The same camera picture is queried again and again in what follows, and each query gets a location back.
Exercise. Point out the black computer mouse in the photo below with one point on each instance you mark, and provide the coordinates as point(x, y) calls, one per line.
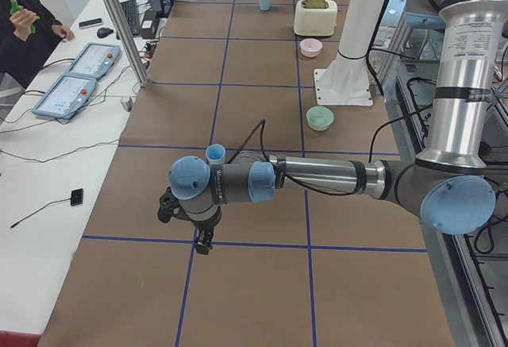
point(104, 32)

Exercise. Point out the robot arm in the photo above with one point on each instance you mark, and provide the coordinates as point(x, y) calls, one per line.
point(444, 186)

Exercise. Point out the green bowl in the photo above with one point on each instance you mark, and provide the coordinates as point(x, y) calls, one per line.
point(319, 118)

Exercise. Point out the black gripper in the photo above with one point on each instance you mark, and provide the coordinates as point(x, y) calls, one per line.
point(205, 224)

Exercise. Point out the aluminium frame post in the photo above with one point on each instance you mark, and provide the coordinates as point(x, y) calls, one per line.
point(115, 12)

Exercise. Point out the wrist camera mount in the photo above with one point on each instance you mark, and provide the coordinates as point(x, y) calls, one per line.
point(169, 207)

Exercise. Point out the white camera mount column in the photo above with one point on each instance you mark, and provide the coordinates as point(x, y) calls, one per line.
point(359, 28)

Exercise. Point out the far teach pendant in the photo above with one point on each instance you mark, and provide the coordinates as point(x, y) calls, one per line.
point(95, 60)

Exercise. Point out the bread slice in toaster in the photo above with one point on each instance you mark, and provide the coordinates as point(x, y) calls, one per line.
point(315, 4)

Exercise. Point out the light blue cup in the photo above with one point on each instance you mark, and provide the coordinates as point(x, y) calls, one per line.
point(215, 154)
point(265, 5)

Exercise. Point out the small black pad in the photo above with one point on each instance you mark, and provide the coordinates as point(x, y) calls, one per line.
point(76, 197)

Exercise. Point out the white mount base plate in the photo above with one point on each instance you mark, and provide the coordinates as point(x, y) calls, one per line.
point(343, 83)

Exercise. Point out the teach pendant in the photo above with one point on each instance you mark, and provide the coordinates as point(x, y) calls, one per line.
point(65, 97)
point(95, 60)

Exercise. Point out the brown table mat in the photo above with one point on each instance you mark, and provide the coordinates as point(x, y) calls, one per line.
point(303, 269)

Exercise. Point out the black keyboard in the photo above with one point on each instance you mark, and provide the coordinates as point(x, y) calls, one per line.
point(131, 13)

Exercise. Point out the person in black top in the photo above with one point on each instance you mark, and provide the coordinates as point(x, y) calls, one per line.
point(28, 38)

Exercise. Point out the black phone on desk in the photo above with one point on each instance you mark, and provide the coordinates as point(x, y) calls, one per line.
point(90, 23)

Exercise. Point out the near teach pendant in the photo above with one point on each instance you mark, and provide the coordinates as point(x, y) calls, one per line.
point(65, 97)

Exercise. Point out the cream toaster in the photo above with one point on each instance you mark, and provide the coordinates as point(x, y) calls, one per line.
point(315, 22)

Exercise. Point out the pink bowl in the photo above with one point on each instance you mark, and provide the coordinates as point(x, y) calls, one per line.
point(310, 47)

